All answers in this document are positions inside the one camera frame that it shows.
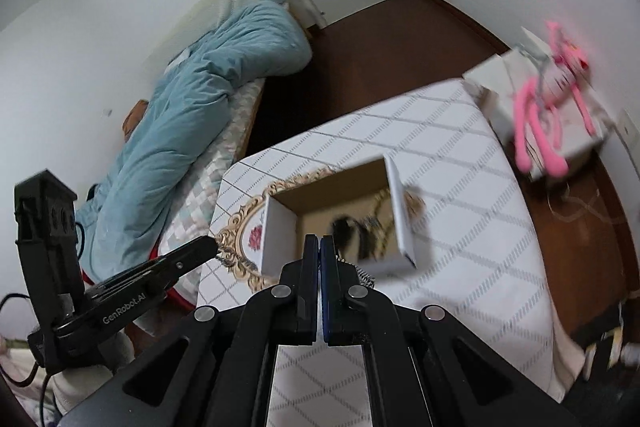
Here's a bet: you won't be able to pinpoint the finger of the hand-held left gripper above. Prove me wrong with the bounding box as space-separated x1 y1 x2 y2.
86 235 221 305

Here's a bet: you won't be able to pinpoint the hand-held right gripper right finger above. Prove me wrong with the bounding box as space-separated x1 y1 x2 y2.
320 235 582 427

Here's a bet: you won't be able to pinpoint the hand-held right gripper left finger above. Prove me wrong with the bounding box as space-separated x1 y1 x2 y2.
65 234 319 427

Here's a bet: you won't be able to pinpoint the white cardboard box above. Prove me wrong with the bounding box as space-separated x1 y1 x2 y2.
259 155 419 289

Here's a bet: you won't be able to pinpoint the pale cloth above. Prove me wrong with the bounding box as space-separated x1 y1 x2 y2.
0 336 137 427

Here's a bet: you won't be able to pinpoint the brown cushion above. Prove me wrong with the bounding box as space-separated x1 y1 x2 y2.
122 99 152 141

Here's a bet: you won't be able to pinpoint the white grid-pattern tablecloth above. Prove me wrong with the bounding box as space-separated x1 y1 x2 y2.
196 78 587 427

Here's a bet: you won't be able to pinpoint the bed with patterned sheet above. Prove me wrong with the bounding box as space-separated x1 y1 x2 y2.
80 0 315 314

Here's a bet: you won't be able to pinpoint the light blue duvet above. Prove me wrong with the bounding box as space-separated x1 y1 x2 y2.
75 0 312 269

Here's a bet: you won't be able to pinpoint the pink plush toy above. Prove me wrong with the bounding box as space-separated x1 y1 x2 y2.
510 20 599 176

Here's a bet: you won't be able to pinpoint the dark object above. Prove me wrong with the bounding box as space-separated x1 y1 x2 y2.
574 297 640 380

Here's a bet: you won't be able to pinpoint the black sunglasses with chain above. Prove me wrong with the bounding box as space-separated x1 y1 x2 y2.
329 215 377 260

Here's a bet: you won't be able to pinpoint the gold chain necklace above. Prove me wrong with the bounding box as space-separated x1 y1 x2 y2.
367 188 396 253

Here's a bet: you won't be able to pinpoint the black cable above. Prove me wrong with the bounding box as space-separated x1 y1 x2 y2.
0 219 88 427

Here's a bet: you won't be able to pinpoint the white wall socket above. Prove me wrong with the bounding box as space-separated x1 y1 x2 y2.
617 109 639 148

